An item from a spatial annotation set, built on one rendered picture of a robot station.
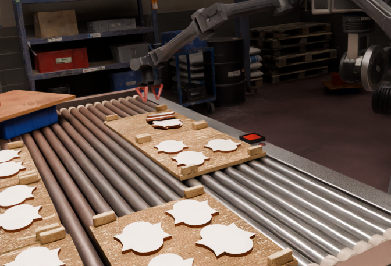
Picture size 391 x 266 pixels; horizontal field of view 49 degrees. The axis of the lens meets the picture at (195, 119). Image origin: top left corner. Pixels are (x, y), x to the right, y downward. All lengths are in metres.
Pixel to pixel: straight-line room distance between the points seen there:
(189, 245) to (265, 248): 0.18
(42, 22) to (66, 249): 5.03
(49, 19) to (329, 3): 4.51
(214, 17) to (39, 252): 1.07
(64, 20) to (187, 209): 5.06
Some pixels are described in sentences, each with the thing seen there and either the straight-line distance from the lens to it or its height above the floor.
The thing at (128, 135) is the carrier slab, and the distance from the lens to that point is 1.85.
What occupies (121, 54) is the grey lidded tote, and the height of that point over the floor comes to 0.76.
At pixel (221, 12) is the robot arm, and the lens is 1.70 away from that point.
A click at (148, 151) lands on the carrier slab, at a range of 1.64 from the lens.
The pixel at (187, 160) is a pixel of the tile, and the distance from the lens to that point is 1.49.
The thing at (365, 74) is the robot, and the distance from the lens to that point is 1.94.
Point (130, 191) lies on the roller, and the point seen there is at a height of 0.92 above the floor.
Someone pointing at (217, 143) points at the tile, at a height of 0.95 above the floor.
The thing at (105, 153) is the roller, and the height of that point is 0.92.
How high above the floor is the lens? 1.50
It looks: 16 degrees down
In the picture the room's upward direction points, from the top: 4 degrees counter-clockwise
